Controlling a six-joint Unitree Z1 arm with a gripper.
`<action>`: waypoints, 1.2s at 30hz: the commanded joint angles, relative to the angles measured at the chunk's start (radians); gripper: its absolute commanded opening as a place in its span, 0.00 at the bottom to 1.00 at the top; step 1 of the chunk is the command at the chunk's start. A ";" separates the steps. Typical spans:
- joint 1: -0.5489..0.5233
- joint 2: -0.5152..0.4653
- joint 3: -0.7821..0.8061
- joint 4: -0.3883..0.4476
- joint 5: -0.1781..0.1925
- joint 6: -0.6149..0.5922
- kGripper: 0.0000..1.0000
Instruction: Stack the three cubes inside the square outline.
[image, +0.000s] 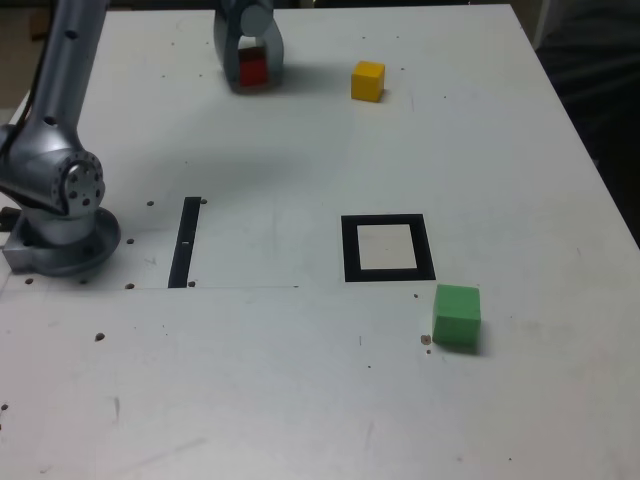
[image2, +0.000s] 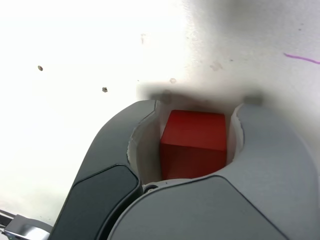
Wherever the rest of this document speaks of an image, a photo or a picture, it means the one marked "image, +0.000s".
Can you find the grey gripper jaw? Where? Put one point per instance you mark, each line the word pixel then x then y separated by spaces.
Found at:
pixel 225 45
pixel 276 55

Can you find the red cube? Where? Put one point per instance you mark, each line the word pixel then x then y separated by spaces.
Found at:
pixel 252 74

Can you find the yellow cube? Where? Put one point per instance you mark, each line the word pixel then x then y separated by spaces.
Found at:
pixel 367 82

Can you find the green cube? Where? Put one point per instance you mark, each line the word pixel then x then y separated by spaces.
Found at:
pixel 455 320

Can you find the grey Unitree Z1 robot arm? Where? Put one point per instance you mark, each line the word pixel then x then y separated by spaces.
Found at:
pixel 55 115

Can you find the black tape square outline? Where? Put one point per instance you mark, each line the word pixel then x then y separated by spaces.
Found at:
pixel 350 250

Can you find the black tape strip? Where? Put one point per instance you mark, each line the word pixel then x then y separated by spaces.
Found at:
pixel 184 235

